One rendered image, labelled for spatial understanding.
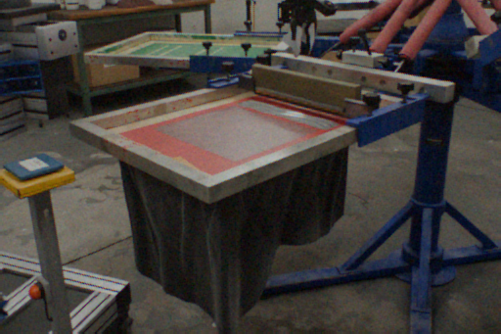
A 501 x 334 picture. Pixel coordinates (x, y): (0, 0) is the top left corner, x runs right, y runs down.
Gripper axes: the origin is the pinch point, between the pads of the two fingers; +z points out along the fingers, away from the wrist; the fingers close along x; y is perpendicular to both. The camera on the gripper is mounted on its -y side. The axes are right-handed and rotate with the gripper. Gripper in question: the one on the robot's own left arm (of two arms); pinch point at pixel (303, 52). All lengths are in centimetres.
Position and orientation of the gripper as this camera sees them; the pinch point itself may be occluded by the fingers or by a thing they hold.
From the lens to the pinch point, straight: 163.2
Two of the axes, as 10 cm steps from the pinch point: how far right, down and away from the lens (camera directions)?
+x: -7.3, 2.7, -6.3
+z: 0.3, 9.3, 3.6
